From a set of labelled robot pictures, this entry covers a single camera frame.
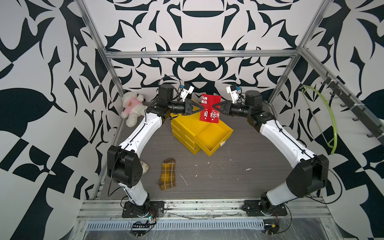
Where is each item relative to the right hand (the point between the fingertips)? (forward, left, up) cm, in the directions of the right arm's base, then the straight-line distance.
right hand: (212, 105), depth 74 cm
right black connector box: (-47, -26, -33) cm, 63 cm away
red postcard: (-3, +2, -3) cm, 5 cm away
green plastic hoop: (-2, -56, -1) cm, 56 cm away
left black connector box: (-47, +35, -34) cm, 68 cm away
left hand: (-2, +5, +1) cm, 5 cm away
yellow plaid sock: (-23, +24, -32) cm, 46 cm away
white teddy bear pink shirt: (+25, +53, -23) cm, 62 cm away
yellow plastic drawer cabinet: (-9, +10, -11) cm, 18 cm away
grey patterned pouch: (-20, +37, -29) cm, 51 cm away
